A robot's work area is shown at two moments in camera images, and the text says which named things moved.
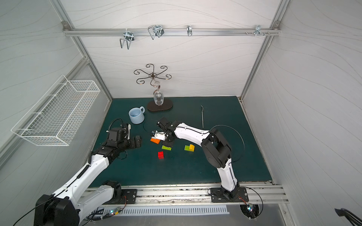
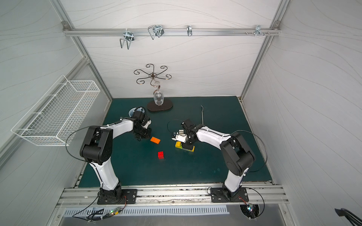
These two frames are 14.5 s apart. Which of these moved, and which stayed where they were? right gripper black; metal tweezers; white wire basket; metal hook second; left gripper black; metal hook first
Moved: left gripper black; right gripper black
Stayed: metal tweezers; white wire basket; metal hook second; metal hook first
